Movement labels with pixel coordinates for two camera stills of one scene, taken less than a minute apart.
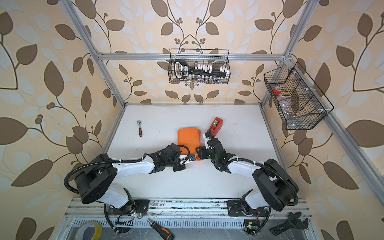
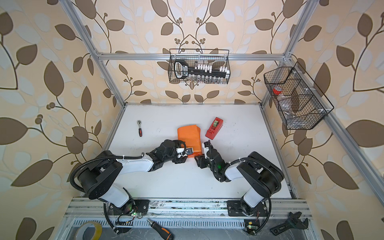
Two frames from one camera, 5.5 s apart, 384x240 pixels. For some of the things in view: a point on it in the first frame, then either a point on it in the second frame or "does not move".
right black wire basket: (300, 101) does not move
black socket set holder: (182, 70) does not move
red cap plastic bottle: (285, 102) does not move
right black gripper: (202, 152) → (201, 161)
